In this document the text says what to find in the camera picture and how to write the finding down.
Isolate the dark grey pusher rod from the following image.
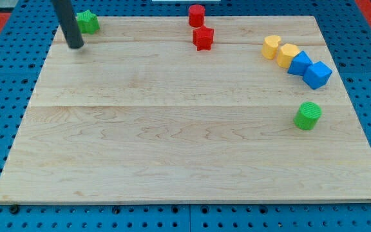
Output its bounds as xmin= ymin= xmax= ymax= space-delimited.
xmin=51 ymin=0 xmax=84 ymax=49

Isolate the red cylinder block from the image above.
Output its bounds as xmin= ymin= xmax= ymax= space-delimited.
xmin=188 ymin=5 xmax=205 ymax=28

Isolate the red star block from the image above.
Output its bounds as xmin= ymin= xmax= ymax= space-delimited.
xmin=193 ymin=26 xmax=214 ymax=51

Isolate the green cylinder block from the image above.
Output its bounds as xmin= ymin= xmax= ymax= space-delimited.
xmin=293 ymin=101 xmax=322 ymax=130

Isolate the light wooden board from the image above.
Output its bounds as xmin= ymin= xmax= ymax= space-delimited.
xmin=0 ymin=16 xmax=371 ymax=205

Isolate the yellow heart block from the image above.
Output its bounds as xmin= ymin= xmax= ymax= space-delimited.
xmin=261 ymin=35 xmax=281 ymax=60

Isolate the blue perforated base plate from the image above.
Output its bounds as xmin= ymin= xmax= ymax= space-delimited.
xmin=0 ymin=1 xmax=371 ymax=231

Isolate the yellow hexagon block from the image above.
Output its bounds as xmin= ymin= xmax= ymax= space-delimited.
xmin=276 ymin=43 xmax=300 ymax=68

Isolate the blue triangle block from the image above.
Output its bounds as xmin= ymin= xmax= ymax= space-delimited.
xmin=287 ymin=51 xmax=313 ymax=76

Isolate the green star block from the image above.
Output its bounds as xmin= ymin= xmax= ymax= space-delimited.
xmin=77 ymin=10 xmax=100 ymax=34

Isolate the blue cube block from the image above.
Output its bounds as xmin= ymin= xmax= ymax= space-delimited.
xmin=303 ymin=61 xmax=332 ymax=90

